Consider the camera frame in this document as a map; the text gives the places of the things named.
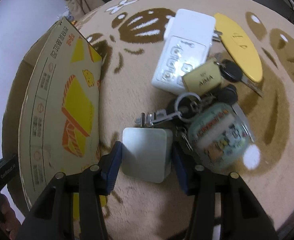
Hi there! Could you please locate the small white charger cube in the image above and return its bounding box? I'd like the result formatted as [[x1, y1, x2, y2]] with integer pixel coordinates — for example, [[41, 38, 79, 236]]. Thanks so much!
[[122, 113, 173, 183]]

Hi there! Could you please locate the brown cardboard box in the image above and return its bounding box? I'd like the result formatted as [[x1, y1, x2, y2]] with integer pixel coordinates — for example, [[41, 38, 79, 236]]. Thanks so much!
[[2, 18, 102, 215]]

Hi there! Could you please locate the metal key ring bunch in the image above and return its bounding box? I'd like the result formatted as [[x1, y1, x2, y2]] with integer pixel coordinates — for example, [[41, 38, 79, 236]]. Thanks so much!
[[134, 84, 238, 136]]

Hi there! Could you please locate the yellowish AIMA key fob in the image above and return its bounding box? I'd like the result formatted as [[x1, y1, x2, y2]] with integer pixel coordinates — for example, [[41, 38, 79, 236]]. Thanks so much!
[[182, 57, 223, 96]]

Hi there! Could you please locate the black car key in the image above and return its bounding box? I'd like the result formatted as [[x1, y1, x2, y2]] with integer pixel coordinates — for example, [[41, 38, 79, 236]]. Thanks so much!
[[218, 59, 263, 97]]

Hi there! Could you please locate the white small remote control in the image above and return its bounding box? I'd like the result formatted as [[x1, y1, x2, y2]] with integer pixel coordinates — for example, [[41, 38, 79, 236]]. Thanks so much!
[[151, 36, 208, 95]]

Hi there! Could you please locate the green cartoon earbud case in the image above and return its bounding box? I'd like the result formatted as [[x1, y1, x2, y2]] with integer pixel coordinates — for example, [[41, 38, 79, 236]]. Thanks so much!
[[187, 102, 253, 173]]

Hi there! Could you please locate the large white power adapter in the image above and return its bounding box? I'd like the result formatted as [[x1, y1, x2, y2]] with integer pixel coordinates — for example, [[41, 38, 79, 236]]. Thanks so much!
[[163, 9, 223, 48]]

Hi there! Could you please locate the yellow oval flat lid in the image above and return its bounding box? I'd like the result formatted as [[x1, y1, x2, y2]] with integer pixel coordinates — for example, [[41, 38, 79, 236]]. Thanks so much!
[[214, 12, 263, 83]]

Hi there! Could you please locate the beige brown patterned round rug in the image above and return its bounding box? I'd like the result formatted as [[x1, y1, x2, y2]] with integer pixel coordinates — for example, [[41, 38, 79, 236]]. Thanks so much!
[[76, 0, 294, 239]]

